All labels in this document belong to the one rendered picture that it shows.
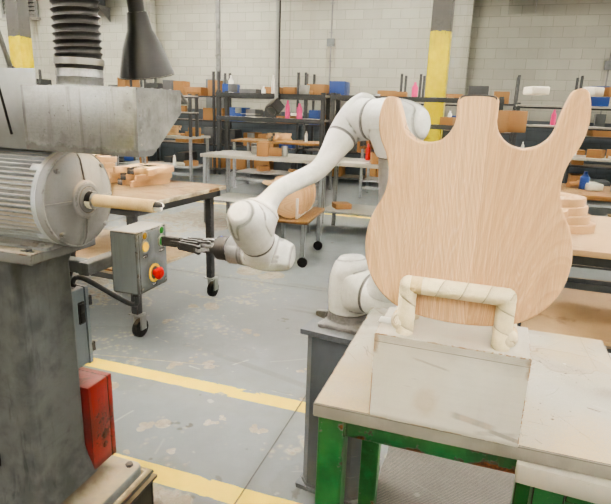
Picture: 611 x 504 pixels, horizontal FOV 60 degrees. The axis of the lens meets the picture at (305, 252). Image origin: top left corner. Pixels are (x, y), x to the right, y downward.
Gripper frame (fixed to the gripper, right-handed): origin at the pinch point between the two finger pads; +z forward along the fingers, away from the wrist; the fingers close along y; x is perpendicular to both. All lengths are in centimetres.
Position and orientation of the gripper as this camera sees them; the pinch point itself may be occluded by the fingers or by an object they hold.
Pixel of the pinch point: (172, 241)
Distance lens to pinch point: 174.9
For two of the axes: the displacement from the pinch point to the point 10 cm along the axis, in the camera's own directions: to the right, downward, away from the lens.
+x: 0.3, -9.6, -2.6
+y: 3.2, -2.4, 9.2
